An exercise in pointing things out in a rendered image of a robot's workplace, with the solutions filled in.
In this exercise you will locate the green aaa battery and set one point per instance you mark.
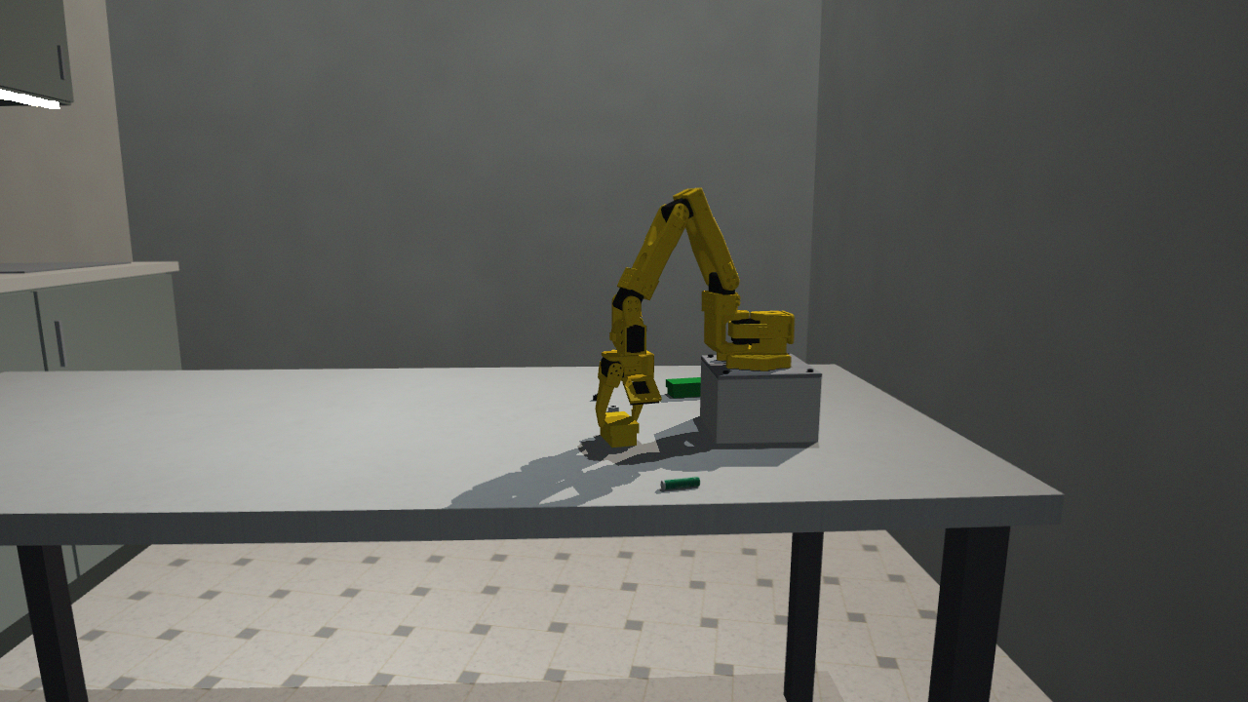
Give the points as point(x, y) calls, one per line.
point(681, 483)

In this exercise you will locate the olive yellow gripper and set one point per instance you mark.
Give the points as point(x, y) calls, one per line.
point(614, 368)

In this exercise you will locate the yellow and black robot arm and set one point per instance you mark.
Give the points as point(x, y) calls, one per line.
point(765, 333)

